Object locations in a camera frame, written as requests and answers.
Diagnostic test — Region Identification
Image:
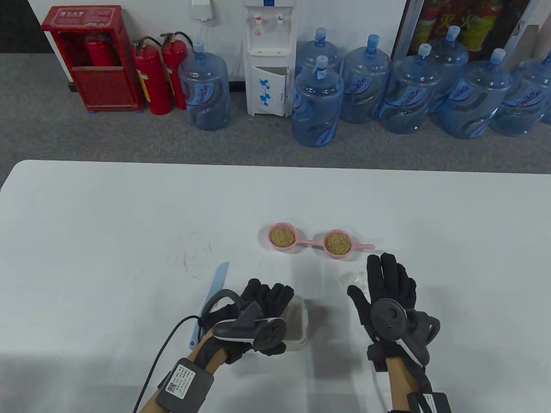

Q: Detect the person's right hand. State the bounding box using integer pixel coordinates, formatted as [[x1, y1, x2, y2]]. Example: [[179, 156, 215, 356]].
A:
[[347, 253, 431, 370]]

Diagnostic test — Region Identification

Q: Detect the person's left hand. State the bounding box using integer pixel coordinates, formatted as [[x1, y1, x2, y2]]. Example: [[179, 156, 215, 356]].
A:
[[200, 278, 295, 364]]

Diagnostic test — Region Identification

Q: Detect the white sesame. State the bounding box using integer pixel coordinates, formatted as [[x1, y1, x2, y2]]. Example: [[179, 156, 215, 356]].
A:
[[288, 305, 305, 338]]

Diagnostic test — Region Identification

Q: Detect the light blue plastic knife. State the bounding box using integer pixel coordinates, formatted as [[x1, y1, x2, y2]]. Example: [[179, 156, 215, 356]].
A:
[[188, 262, 230, 349]]

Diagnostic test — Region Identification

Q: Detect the clear plastic sesame container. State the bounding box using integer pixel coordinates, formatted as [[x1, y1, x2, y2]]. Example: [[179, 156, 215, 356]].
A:
[[282, 299, 311, 352]]

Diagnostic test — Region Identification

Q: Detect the small white sesame portion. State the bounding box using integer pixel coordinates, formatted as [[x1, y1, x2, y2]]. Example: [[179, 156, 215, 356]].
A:
[[325, 232, 351, 255], [271, 228, 296, 249]]

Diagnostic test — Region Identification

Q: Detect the person's right forearm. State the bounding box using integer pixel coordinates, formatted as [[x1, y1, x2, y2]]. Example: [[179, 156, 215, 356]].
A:
[[379, 357, 431, 413]]

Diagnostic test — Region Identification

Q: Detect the person's left forearm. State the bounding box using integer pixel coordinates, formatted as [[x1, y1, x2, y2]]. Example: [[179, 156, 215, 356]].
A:
[[138, 331, 233, 413]]

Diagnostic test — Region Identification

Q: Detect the black grey hand controller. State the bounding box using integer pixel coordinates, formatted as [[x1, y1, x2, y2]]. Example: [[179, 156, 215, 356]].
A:
[[199, 289, 288, 357], [370, 298, 441, 366]]

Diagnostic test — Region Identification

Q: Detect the black labelled wrist box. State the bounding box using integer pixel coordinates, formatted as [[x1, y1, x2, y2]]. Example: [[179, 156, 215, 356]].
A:
[[156, 358, 214, 413], [407, 391, 452, 413]]

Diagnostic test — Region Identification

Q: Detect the row of blue water jugs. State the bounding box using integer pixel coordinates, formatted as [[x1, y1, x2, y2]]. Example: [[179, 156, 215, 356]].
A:
[[291, 26, 551, 148]]

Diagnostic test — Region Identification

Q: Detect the large blue water bottle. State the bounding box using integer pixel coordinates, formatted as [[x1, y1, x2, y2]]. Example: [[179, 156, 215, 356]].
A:
[[178, 41, 233, 131]]

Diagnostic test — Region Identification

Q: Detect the red fire extinguisher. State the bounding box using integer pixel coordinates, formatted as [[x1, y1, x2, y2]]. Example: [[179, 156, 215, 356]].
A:
[[131, 37, 173, 116], [160, 31, 193, 111]]

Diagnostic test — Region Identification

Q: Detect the white water dispenser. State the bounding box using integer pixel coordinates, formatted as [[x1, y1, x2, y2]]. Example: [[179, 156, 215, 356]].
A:
[[242, 0, 298, 117]]

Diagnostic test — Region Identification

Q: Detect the red fire extinguisher cabinet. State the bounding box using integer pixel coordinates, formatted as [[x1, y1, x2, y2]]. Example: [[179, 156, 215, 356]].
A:
[[42, 5, 145, 114]]

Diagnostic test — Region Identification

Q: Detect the grey leaning panel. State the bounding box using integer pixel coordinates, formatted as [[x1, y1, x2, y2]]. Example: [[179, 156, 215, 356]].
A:
[[501, 24, 541, 65]]

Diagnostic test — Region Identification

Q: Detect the red extinguisher inside cabinet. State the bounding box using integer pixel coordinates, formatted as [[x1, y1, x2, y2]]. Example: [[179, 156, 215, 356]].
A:
[[84, 34, 119, 67]]

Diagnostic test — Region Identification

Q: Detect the pink handled bowl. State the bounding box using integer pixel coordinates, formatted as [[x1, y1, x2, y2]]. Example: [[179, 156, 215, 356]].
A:
[[268, 222, 321, 253], [323, 229, 376, 259]]

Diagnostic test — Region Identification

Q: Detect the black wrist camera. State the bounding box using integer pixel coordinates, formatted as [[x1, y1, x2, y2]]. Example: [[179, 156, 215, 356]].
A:
[[366, 344, 388, 373]]

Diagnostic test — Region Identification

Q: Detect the white wall box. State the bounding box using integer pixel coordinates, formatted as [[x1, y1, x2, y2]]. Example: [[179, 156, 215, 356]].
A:
[[191, 0, 214, 21]]

